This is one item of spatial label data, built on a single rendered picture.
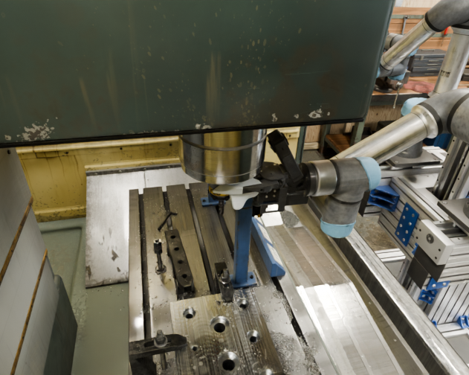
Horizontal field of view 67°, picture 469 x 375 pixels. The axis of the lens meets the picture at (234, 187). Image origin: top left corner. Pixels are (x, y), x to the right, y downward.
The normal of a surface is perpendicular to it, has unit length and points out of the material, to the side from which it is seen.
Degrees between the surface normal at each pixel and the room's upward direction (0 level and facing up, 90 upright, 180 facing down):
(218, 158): 90
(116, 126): 90
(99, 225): 25
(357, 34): 90
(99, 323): 0
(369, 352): 8
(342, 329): 8
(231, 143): 90
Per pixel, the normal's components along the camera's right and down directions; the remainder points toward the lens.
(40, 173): 0.24, 0.54
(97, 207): 0.13, -0.55
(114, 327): 0.03, -0.84
